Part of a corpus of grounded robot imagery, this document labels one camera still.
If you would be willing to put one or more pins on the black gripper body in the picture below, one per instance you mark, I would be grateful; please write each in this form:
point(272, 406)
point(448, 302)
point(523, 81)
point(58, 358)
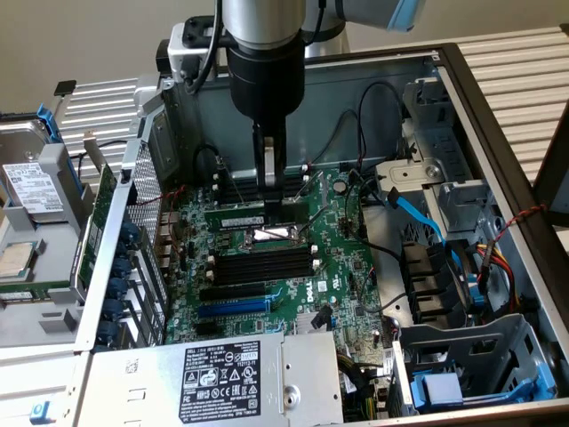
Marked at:
point(266, 80)

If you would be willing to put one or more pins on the green RAM stick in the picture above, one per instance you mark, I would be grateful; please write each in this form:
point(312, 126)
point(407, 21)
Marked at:
point(235, 218)
point(22, 296)

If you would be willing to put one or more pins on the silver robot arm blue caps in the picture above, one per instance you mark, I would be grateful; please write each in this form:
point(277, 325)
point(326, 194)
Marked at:
point(262, 18)

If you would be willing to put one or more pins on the black RAM slot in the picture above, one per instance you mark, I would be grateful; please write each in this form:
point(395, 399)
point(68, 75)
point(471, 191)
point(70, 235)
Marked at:
point(240, 182)
point(240, 196)
point(262, 269)
point(262, 254)
point(240, 190)
point(262, 261)
point(240, 175)
point(262, 276)

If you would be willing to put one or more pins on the thin metal locking lever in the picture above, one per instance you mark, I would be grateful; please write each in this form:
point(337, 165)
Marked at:
point(278, 236)
point(234, 187)

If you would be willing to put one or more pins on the metal socket cover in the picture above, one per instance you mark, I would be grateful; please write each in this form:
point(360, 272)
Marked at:
point(321, 187)

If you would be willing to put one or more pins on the CPU socket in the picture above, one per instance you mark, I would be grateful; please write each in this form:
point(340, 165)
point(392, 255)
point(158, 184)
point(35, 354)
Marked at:
point(271, 236)

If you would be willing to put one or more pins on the round coin battery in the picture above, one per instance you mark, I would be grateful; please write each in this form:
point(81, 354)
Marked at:
point(340, 186)

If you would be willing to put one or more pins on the open metal PC case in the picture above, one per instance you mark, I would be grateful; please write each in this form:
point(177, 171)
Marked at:
point(355, 71)

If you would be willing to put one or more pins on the green Dell motherboard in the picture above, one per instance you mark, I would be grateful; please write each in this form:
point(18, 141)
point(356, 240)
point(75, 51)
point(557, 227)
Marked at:
point(338, 249)

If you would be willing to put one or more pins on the silver corner clamp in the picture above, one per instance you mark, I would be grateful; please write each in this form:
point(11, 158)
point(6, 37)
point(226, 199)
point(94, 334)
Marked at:
point(146, 93)

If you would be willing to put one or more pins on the long black expansion slot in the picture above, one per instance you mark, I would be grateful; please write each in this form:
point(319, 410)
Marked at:
point(233, 292)

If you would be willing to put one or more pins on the blue expansion slot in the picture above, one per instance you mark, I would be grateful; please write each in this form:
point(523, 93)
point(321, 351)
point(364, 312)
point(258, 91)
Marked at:
point(233, 308)

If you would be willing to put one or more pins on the blue card retention clip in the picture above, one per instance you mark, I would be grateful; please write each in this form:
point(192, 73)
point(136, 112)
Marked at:
point(118, 288)
point(130, 232)
point(122, 267)
point(114, 309)
point(108, 332)

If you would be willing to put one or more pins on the silver chipset heatsink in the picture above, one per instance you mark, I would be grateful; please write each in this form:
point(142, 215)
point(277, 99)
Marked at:
point(304, 324)

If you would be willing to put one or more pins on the short black expansion slot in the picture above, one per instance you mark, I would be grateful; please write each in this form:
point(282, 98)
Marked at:
point(206, 328)

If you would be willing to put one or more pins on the black fan shroud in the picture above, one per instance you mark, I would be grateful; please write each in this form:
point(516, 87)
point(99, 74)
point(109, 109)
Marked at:
point(427, 280)

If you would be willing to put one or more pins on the blue hard disk carrier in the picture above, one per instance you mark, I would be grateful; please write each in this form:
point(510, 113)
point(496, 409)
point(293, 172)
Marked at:
point(55, 129)

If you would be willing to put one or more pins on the silver hard disk white label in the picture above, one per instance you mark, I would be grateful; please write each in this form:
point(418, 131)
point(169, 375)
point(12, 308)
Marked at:
point(31, 187)

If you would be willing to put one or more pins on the grey parts rack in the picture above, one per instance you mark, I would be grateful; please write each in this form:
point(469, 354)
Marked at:
point(53, 262)

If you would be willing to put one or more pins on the grey metal disk bay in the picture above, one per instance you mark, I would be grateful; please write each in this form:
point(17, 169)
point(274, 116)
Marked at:
point(444, 342)

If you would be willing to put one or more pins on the silver power supply unit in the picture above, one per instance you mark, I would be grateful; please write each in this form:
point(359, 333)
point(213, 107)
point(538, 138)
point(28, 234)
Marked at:
point(155, 382)

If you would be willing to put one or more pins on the silver CPU chip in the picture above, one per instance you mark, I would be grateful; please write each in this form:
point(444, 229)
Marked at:
point(15, 260)

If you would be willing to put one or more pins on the blue disk caddy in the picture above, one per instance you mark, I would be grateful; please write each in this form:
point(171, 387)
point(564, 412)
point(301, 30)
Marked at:
point(440, 389)

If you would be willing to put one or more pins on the dark brown furniture panel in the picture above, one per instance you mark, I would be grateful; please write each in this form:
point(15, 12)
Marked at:
point(553, 178)

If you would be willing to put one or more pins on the blue case latch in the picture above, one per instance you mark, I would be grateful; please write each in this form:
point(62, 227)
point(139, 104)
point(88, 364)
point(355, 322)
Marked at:
point(41, 413)

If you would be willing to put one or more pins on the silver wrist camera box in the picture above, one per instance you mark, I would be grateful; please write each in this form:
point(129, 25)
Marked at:
point(189, 53)

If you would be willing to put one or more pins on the grey post black cap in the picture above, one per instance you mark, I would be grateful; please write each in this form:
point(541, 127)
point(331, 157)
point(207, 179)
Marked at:
point(65, 87)

